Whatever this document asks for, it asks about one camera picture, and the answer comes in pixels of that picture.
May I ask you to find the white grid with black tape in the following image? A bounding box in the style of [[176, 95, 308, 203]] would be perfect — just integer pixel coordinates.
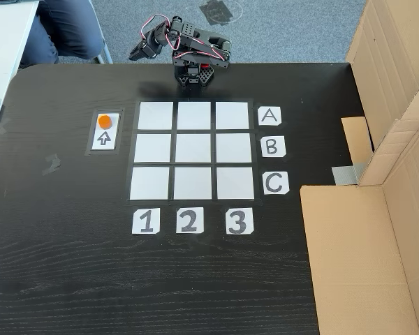
[[127, 98, 263, 202]]

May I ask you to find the black floor tape patch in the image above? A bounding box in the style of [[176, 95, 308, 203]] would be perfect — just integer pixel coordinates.
[[198, 0, 233, 26]]

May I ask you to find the person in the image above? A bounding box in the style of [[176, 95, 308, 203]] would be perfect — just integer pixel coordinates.
[[19, 0, 108, 69]]

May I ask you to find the white arrow paper sheet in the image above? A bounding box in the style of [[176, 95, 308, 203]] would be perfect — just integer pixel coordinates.
[[89, 111, 121, 151]]

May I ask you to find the white desk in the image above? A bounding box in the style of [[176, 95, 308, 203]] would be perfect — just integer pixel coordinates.
[[0, 0, 40, 154]]

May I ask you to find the paper label letter A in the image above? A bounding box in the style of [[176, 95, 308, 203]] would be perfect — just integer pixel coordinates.
[[258, 106, 283, 126]]

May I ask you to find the crumpled clear tape piece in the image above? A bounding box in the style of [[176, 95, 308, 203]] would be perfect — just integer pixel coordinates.
[[41, 153, 62, 175]]

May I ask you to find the paper label letter B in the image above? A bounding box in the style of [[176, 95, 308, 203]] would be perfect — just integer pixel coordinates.
[[260, 135, 287, 158]]

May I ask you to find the paper label number 1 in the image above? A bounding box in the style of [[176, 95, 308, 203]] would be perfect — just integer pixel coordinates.
[[131, 208, 161, 235]]

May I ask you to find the paper label number 2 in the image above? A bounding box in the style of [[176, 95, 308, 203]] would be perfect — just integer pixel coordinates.
[[175, 206, 205, 234]]

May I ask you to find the paper label letter C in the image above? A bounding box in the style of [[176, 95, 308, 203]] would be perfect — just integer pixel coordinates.
[[263, 171, 290, 195]]

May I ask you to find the paper label number 3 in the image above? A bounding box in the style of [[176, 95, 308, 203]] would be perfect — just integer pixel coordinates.
[[225, 207, 255, 235]]

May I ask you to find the red white wrist wire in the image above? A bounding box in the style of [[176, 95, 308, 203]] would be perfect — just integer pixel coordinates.
[[139, 14, 172, 46]]

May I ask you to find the red white arm wire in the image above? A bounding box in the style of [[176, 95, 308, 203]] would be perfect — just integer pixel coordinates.
[[167, 31, 228, 62]]

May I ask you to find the grey duct tape strip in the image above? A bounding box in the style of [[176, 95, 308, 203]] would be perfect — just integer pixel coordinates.
[[331, 162, 366, 186]]

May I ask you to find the brown cardboard box wall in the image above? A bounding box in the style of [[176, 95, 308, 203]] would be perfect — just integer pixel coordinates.
[[300, 118, 419, 335], [341, 0, 419, 186]]

